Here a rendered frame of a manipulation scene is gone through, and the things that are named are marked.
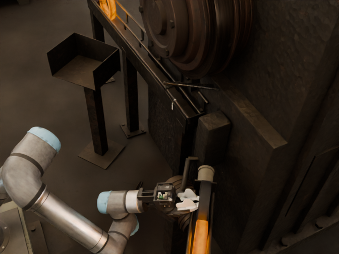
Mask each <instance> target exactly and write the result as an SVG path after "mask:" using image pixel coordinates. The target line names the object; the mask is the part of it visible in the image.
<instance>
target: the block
mask: <svg viewBox="0 0 339 254"><path fill-rule="evenodd" d="M230 127H231V122H230V121H229V119H228V118H227V117H226V116H225V115H224V113H223V112H222V111H220V110H219V111H216V112H213V113H210V114H207V115H204V116H201V117H199V119H198V126H197V135H196V142H195V150H194V156H197V157H198V161H196V162H197V164H198V165H199V167H200V166H202V165H208V166H211V167H214V166H216V165H219V164H221V163H222V162H223V158H224V153H225V149H226V145H227V141H228V136H229V132H230Z"/></svg>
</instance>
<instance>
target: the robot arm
mask: <svg viewBox="0 0 339 254"><path fill-rule="evenodd" d="M60 148H61V143H60V141H59V139H58V138H57V137H56V136H55V135H54V134H53V133H52V132H50V131H48V130H46V129H44V128H41V127H33V128H31V129H30V130H29V131H28V132H27V134H26V135H25V137H24V138H23V139H22V140H21V141H20V142H19V143H18V144H17V146H16V147H15V148H14V149H13V150H12V152H11V154H10V156H9V157H8V158H7V160H6V161H5V162H4V164H3V166H2V167H1V168H0V207H1V205H2V204H3V202H4V201H5V200H6V199H7V198H8V197H10V198H11V199H12V200H13V201H14V202H15V203H16V204H17V205H18V206H19V207H20V208H22V209H23V210H25V211H33V212H34V213H36V214H37V215H38V216H40V217H41V218H43V219H44V220H46V221H47V222H49V223H50V224H52V225H53V226H54V227H56V228H57V229H59V230H60V231H62V232H63V233H65V234H66V235H68V236H69V237H71V238H72V239H73V240H75V241H77V242H78V243H80V244H81V245H83V246H84V247H85V248H87V249H88V250H90V251H91V252H93V253H94V254H123V252H124V250H125V247H126V245H127V242H128V240H129V237H130V236H132V235H134V234H135V232H137V231H138V229H139V222H138V219H137V216H136V215H135V214H134V213H142V212H147V211H148V209H149V208H150V209H151V210H153V211H154V212H156V213H157V214H159V215H161V216H162V217H164V218H165V219H167V220H169V221H170V222H175V221H177V220H178V217H179V216H183V215H186V214H188V213H190V212H192V211H195V210H196V209H198V203H199V196H197V195H195V193H194V192H193V191H192V190H191V189H186V190H185V192H183V191H180V190H178V191H176V188H175V186H174V185H173V183H172V182H161V183H157V185H156V187H155V189H154V190H144V188H139V190H121V191H109V192H102V193H100V194H99V196H98V199H97V208H98V210H99V212H100V213H103V214H110V216H111V217H112V219H113V222H112V225H111V227H110V229H109V231H108V233H106V232H105V231H103V230H102V229H101V228H99V227H98V226H96V225H95V224H94V223H92V222H91V221H90V220H88V219H87V218H85V217H84V216H83V215H81V214H80V213H79V212H77V211H76V210H74V209H73V208H72V207H70V206H69V205H67V204H66V203H65V202H63V201H62V200H61V199H59V198H58V197H56V196H55V195H54V194H52V193H51V192H50V191H48V190H47V185H46V184H45V183H43V182H42V181H41V180H40V179H41V178H42V176H43V175H44V173H45V172H46V170H47V169H48V167H49V166H50V164H51V162H52V161H53V159H54V158H55V156H56V155H57V154H58V153H59V150H60ZM162 184H169V185H162ZM157 187H158V189H157ZM180 200H181V203H178V202H179V201H180Z"/></svg>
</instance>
